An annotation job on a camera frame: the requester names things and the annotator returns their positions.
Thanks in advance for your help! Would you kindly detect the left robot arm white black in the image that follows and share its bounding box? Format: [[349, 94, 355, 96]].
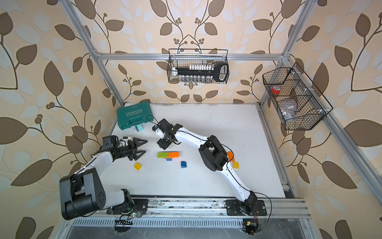
[[59, 135, 148, 220]]

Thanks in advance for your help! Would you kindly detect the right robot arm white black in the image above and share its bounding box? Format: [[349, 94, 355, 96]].
[[152, 120, 258, 211]]

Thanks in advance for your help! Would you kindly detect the clear plastic bag in basket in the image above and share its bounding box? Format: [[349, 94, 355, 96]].
[[279, 99, 297, 120]]

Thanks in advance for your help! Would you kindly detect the red object in basket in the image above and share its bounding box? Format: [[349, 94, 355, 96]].
[[271, 85, 282, 95]]

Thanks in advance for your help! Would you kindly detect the lime green lego plate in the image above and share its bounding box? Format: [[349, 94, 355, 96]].
[[157, 152, 169, 158]]

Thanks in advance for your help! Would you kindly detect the brown orange lego stack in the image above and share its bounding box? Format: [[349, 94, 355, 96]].
[[227, 151, 235, 162]]

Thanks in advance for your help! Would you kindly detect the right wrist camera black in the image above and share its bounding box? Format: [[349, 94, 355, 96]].
[[152, 119, 171, 137]]

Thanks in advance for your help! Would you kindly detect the back wall wire basket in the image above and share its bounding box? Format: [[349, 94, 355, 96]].
[[167, 48, 230, 84]]

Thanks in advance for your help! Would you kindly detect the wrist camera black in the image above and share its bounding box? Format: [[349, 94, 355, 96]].
[[100, 135, 119, 151], [152, 119, 171, 137]]

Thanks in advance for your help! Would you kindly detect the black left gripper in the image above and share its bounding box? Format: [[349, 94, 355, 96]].
[[113, 138, 146, 161]]

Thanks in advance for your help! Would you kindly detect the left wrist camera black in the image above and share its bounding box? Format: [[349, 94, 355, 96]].
[[100, 135, 119, 151]]

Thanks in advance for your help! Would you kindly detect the side wall wire basket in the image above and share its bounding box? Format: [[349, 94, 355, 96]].
[[262, 63, 333, 130]]

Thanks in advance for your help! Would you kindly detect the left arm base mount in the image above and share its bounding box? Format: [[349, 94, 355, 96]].
[[106, 199, 148, 217]]

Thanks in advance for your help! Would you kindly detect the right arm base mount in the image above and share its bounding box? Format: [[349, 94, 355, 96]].
[[225, 199, 268, 217]]

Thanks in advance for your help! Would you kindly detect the green plastic tool case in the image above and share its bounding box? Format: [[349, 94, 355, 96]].
[[117, 102, 154, 130]]

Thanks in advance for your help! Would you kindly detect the orange lego brick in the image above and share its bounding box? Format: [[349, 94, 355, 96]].
[[167, 152, 180, 158]]

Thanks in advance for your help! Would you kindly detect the black white tool in basket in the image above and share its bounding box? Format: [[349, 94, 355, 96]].
[[171, 62, 229, 83]]

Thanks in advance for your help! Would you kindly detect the yellow lego brick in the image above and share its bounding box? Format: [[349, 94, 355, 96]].
[[232, 161, 239, 169], [134, 162, 142, 171]]

